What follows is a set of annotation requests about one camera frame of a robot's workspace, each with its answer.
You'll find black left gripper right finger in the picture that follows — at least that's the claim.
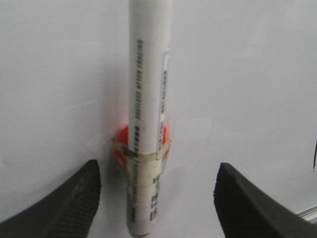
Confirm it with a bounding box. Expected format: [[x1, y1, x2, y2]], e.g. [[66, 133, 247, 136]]
[[213, 163, 317, 238]]

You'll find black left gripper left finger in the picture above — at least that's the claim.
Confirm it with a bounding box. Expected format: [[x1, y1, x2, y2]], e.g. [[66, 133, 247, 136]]
[[0, 160, 101, 238]]

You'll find whiteboard with aluminium frame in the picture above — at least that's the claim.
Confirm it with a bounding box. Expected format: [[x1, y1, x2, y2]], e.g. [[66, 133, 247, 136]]
[[0, 0, 317, 225]]

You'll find white whiteboard marker pen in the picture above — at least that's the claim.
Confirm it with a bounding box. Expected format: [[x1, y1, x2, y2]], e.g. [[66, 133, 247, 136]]
[[127, 0, 173, 238]]

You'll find red round magnet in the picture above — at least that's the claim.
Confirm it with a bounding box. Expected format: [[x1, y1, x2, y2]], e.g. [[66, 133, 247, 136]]
[[112, 125, 171, 174]]

